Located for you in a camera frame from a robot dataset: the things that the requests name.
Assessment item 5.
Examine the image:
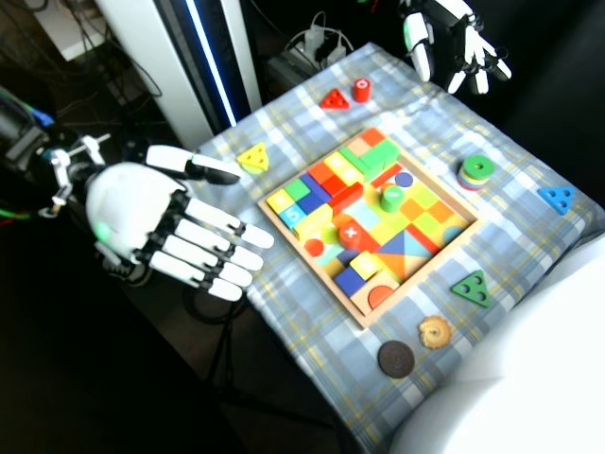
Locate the green wooden ring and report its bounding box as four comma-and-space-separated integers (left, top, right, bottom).
460, 154, 496, 182

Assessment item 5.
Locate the wooden puzzle tray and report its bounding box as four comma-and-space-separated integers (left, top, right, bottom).
257, 126, 482, 331

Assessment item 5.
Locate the blue triangle with three holes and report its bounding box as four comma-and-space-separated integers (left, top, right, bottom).
537, 185, 577, 217

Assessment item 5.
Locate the tan toy biscuit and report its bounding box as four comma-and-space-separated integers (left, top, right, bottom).
418, 315, 454, 350

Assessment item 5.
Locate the red triangle with three holes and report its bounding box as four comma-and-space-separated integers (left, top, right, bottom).
320, 87, 352, 111

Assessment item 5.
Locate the green triangle with three holes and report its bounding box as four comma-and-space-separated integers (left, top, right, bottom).
449, 270, 491, 304

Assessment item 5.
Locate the yellow triangle with three holes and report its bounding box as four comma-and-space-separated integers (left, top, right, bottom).
235, 144, 270, 174

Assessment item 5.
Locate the red cylinder with x sign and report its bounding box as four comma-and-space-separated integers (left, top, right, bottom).
337, 220, 366, 251

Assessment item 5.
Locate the yellow wooden ring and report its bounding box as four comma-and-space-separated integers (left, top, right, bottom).
457, 168, 493, 184

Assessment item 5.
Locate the black box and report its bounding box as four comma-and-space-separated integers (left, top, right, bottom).
264, 45, 328, 92

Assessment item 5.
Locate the white column with blue stripe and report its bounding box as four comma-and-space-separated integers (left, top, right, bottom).
94, 0, 264, 148

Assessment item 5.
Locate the dark blue cube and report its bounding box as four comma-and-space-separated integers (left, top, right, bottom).
333, 264, 368, 299

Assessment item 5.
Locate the dark brown toy cookie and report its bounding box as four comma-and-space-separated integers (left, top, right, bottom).
377, 340, 416, 378

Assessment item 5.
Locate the white power strip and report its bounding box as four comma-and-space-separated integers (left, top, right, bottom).
301, 26, 352, 63

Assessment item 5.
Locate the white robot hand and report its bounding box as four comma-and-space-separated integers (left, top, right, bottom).
83, 144, 276, 303
399, 0, 513, 96

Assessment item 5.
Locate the white box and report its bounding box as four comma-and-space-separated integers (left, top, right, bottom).
31, 0, 111, 62

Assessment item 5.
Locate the green cylinder with minus sign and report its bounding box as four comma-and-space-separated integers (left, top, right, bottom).
379, 183, 404, 213

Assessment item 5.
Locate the blue grey plaid cloth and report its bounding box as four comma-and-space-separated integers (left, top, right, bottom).
194, 41, 605, 454

